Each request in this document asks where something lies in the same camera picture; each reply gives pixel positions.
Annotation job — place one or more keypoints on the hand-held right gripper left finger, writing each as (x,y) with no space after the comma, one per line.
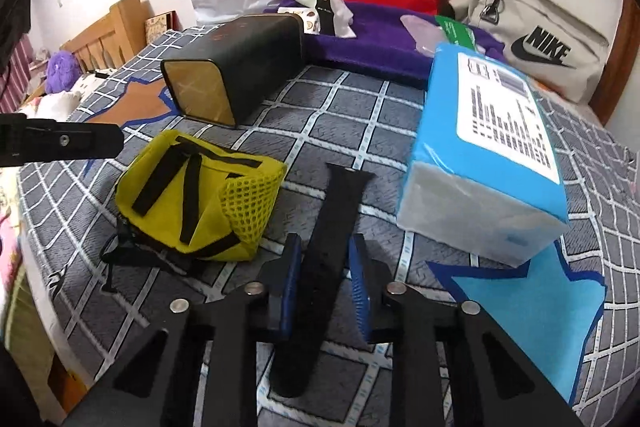
(291,287)

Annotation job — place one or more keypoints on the wooden headboard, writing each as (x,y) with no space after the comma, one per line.
(120,22)

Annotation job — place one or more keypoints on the brown wooden frame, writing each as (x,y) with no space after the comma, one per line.
(620,57)

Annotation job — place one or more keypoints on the small picture frame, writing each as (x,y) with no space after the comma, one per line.
(161,27)

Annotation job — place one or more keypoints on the translucent plastic piece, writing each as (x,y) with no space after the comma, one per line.
(422,32)

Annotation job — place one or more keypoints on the grey sling bag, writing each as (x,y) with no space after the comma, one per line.
(525,7)

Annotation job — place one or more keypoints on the brown paper star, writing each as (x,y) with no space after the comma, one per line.
(135,104)

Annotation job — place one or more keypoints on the dark green tin box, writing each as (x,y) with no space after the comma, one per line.
(240,52)

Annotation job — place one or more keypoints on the blue paper star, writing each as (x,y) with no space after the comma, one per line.
(510,307)

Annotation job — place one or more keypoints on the grey checked bed sheet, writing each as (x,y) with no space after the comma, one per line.
(325,117)

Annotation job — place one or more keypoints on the pink striped cloth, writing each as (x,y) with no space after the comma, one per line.
(12,72)

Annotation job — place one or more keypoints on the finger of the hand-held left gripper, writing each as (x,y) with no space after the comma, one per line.
(75,142)

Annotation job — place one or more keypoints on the purple plush toy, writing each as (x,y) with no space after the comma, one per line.
(62,69)

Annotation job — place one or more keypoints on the purple towel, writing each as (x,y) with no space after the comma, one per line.
(380,32)

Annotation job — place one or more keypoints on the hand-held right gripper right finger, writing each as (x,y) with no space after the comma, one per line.
(360,292)

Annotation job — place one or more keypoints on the white glove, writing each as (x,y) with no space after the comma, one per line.
(345,19)

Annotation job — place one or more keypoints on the small green packet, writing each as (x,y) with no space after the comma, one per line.
(457,32)

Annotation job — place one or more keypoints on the fruit print cloth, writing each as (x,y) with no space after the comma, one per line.
(307,19)

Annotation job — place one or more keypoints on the blue tissue pack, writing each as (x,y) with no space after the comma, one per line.
(450,147)

